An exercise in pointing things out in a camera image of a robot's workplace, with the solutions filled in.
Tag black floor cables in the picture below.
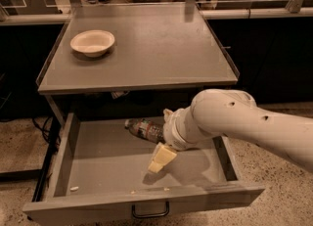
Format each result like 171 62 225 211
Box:
31 115 62 146

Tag black metal drawer handle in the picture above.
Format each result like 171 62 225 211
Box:
131 202 170 219

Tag grey open top drawer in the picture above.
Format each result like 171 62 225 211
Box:
22 113 265 226

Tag clear plastic water bottle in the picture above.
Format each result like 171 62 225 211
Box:
124 118 164 144

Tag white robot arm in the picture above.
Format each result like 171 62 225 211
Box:
148 89 313 173

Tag grey cabinet counter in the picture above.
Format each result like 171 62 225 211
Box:
37 3 239 121

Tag white paper bowl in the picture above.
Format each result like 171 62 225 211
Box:
70 30 115 58

